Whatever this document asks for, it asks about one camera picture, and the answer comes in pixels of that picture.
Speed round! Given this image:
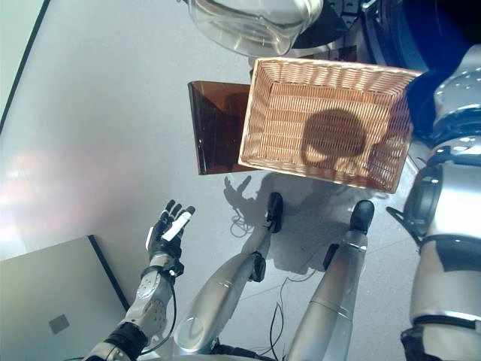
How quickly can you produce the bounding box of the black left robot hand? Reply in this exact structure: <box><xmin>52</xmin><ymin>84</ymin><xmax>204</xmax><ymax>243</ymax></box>
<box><xmin>146</xmin><ymin>199</ymin><xmax>197</xmax><ymax>260</ymax></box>

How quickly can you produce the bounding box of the round glass washing machine door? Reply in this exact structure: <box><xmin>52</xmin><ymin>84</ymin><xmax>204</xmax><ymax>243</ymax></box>
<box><xmin>176</xmin><ymin>0</ymin><xmax>368</xmax><ymax>57</ymax></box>

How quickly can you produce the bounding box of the grey washing machine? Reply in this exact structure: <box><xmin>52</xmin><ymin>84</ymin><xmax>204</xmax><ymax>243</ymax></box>
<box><xmin>360</xmin><ymin>0</ymin><xmax>481</xmax><ymax>76</ymax></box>

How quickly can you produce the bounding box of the silver left robot leg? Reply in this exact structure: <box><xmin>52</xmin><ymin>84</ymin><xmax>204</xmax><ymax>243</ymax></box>
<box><xmin>176</xmin><ymin>192</ymin><xmax>285</xmax><ymax>354</ymax></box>

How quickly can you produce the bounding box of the silver robot leg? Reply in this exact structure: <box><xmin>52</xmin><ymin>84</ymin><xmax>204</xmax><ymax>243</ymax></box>
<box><xmin>176</xmin><ymin>192</ymin><xmax>285</xmax><ymax>354</ymax></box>
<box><xmin>287</xmin><ymin>199</ymin><xmax>376</xmax><ymax>361</ymax></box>

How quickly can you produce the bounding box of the brown acrylic stand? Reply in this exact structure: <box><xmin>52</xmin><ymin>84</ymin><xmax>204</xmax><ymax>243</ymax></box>
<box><xmin>187</xmin><ymin>47</ymin><xmax>358</xmax><ymax>176</ymax></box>

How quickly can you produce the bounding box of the white box with dark edge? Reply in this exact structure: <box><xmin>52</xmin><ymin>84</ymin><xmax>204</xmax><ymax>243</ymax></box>
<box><xmin>0</xmin><ymin>235</ymin><xmax>129</xmax><ymax>361</ymax></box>

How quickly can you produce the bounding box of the rectangular wicker laundry basket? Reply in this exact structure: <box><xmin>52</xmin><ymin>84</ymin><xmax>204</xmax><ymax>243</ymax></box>
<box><xmin>238</xmin><ymin>56</ymin><xmax>424</xmax><ymax>195</ymax></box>

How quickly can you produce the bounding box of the silver right robot leg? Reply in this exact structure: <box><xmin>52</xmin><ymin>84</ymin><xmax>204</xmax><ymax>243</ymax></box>
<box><xmin>287</xmin><ymin>199</ymin><xmax>376</xmax><ymax>361</ymax></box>

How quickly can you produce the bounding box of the thin coiled floor cable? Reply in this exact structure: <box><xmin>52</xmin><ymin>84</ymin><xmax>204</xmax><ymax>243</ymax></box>
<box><xmin>228</xmin><ymin>209</ymin><xmax>265</xmax><ymax>238</ymax></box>

